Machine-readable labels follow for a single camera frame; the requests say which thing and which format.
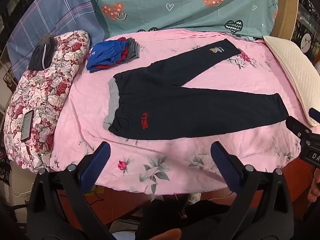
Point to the pink floral bed sheet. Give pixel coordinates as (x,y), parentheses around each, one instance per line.
(162,160)

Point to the black smartphone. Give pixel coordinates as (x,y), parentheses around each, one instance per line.
(27,125)

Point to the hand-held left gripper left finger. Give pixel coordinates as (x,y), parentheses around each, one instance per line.
(96,165)

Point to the wooden display cabinet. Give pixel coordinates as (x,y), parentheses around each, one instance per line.
(308,17)

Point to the white shoe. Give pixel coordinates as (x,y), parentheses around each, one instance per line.
(193,198)

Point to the person's right hand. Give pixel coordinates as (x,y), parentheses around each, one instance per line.
(314,187)

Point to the red floral quilt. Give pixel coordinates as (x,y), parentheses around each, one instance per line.
(50,87)

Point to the dark navy pants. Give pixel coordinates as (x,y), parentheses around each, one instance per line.
(200,110)

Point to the white quilted pillow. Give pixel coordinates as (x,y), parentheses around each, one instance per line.
(295,67)

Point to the blue plaid pillow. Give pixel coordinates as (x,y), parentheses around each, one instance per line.
(50,10)

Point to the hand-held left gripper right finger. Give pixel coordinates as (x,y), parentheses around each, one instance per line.
(225,165)

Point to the green heart print pillow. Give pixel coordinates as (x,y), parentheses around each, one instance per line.
(175,5)

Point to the red folded garment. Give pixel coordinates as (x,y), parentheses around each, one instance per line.
(124,53)

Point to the dark grey fur-trimmed garment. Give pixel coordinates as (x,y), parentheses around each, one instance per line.
(41,55)

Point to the wooden headboard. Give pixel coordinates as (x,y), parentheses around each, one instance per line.
(285,12)

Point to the person's dark clothed legs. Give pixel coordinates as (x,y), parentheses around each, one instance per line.
(190,220)

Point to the blue folded garment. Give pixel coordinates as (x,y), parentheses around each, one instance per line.
(105,53)

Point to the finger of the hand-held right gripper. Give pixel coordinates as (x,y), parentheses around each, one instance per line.
(296,126)
(314,113)

